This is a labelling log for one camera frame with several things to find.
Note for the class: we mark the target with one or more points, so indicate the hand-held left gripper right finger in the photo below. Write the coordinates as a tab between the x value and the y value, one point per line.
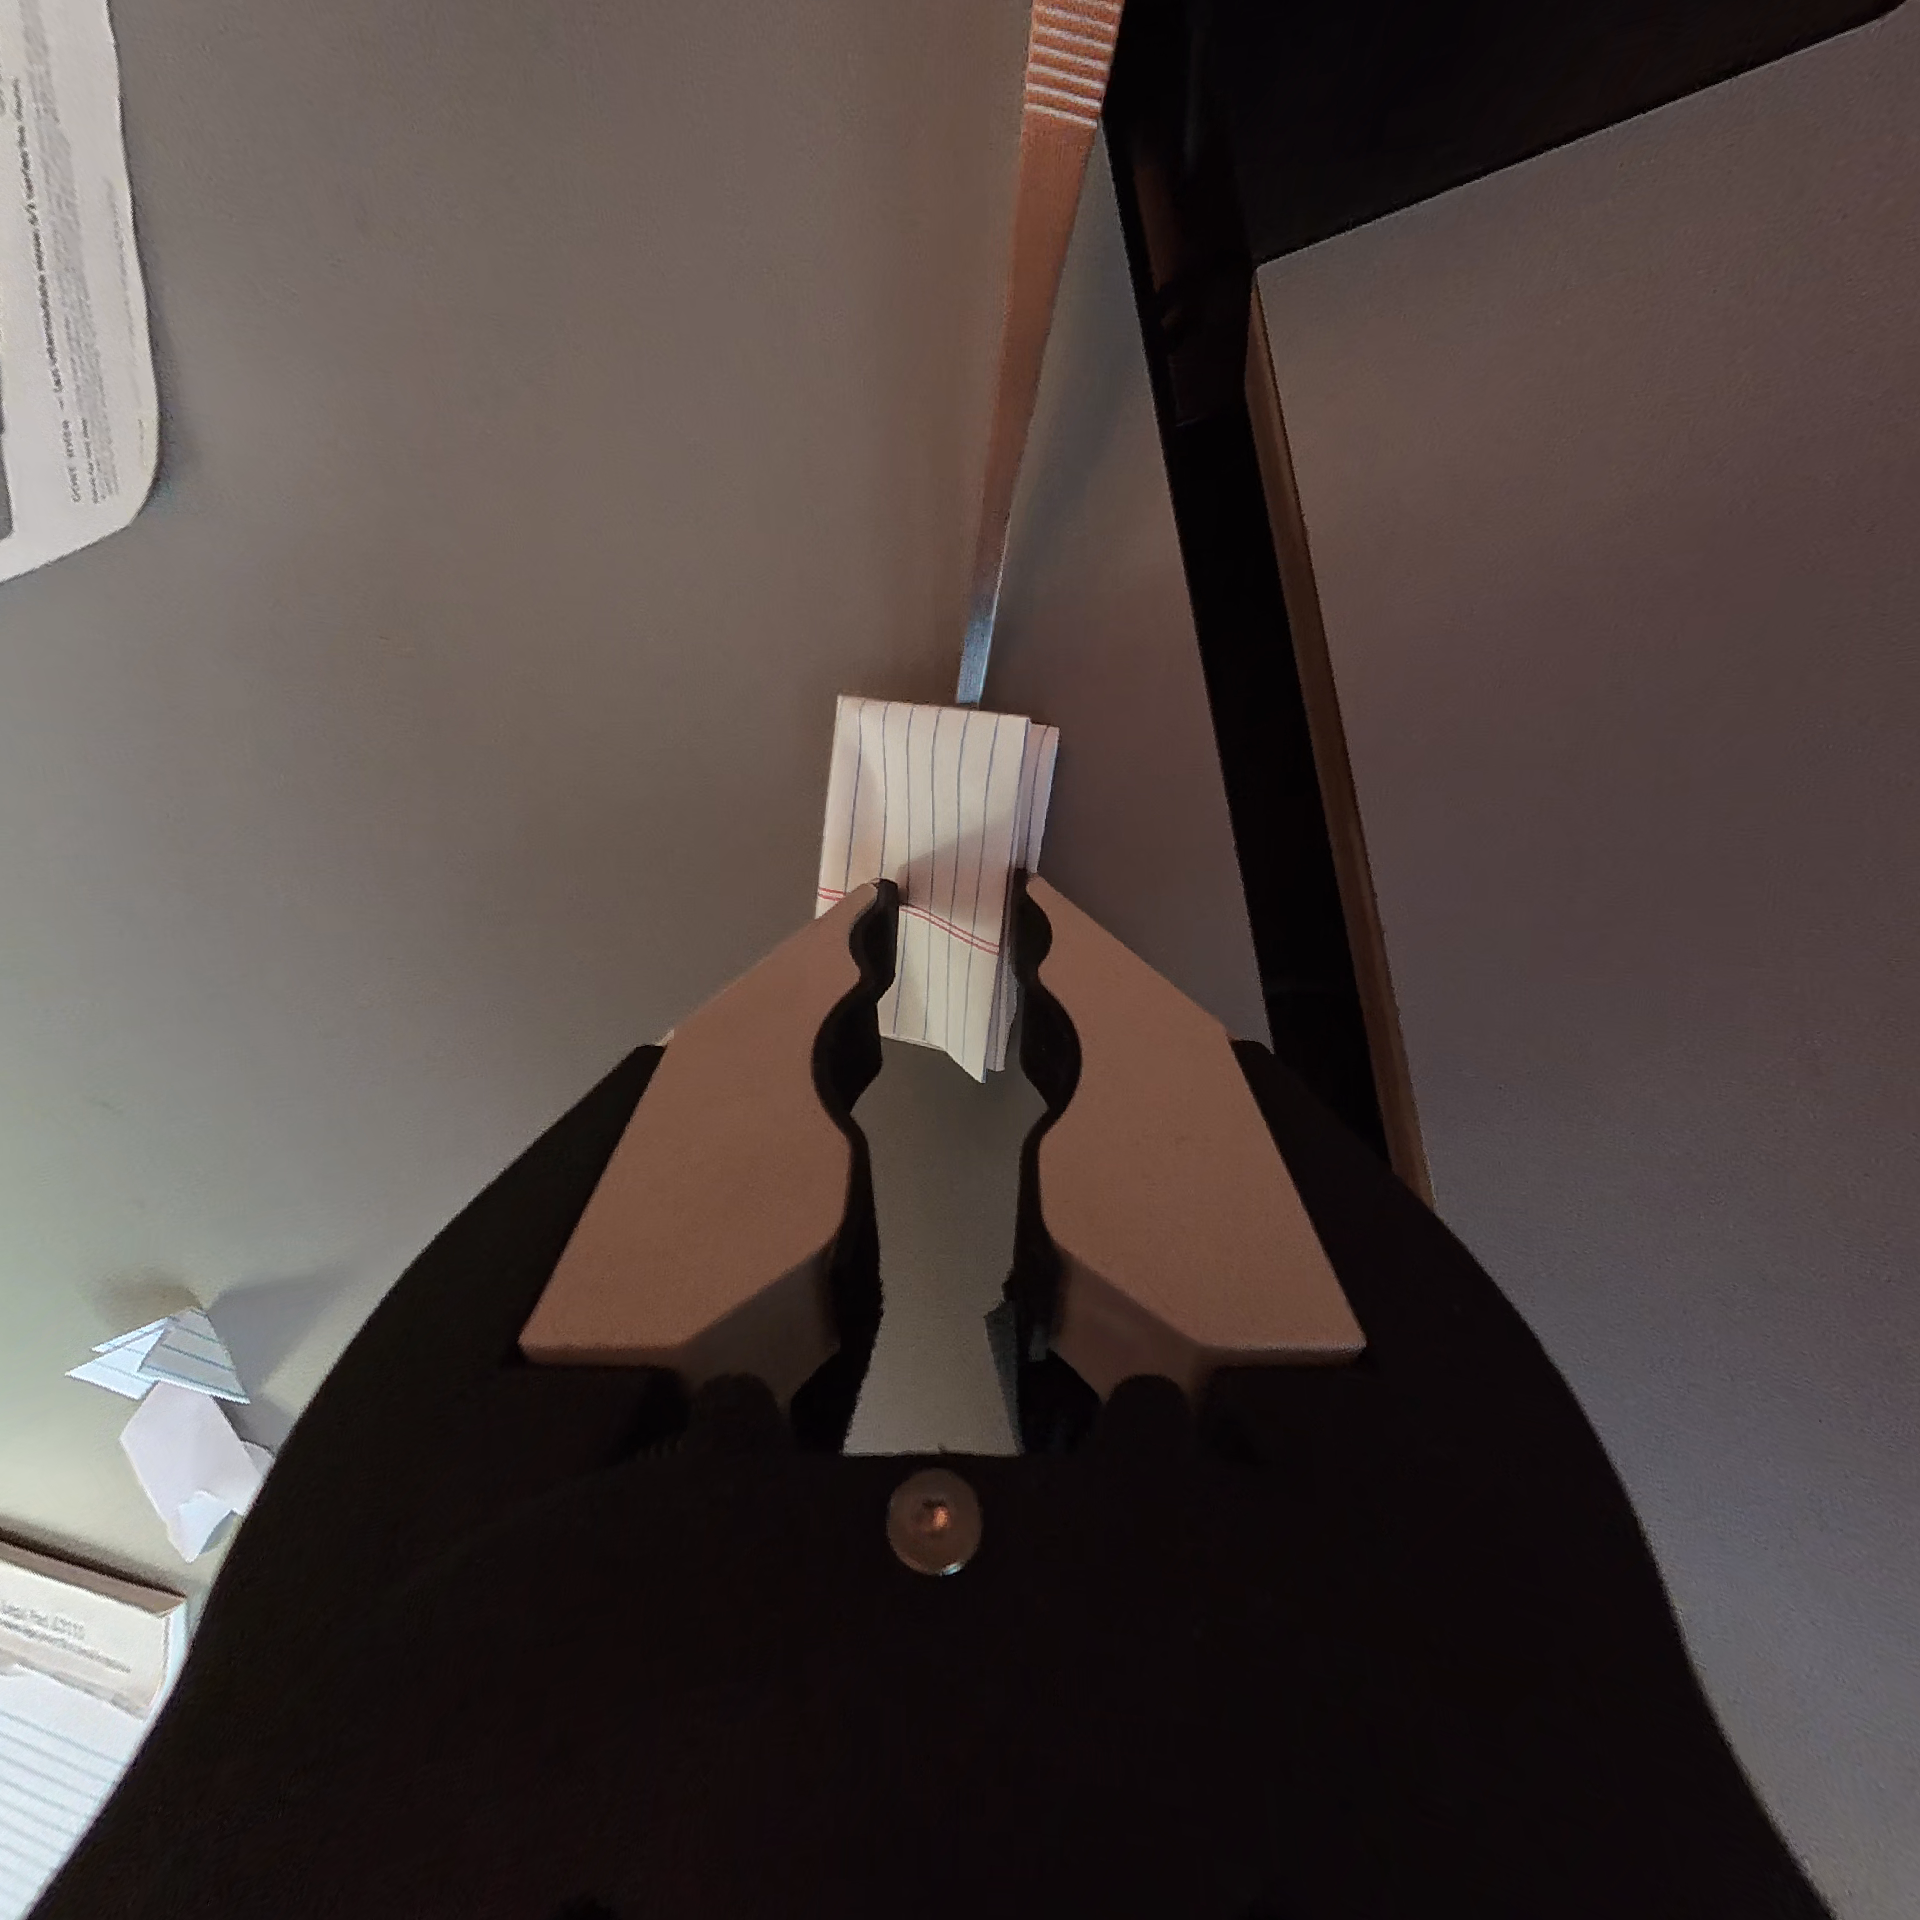
1203	1202

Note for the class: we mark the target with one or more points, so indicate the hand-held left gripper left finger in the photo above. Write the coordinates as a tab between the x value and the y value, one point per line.
693	1202

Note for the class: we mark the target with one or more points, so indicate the lined paper sheet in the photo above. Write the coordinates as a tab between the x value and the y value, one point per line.
937	811

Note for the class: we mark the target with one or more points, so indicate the metal tweezers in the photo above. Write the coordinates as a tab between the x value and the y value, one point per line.
1038	299

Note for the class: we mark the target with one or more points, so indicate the grey desk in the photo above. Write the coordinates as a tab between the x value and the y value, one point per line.
526	602
1650	901

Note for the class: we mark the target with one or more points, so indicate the small folded lined paper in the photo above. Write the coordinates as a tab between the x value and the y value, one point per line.
163	1358

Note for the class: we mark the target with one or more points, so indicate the crumpled white paper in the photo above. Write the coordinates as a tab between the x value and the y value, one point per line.
193	1480

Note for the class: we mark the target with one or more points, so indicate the lined notepad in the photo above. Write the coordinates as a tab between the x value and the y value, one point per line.
76	1767

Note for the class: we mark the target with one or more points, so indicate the printed instruction sheet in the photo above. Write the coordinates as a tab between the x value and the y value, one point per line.
76	299

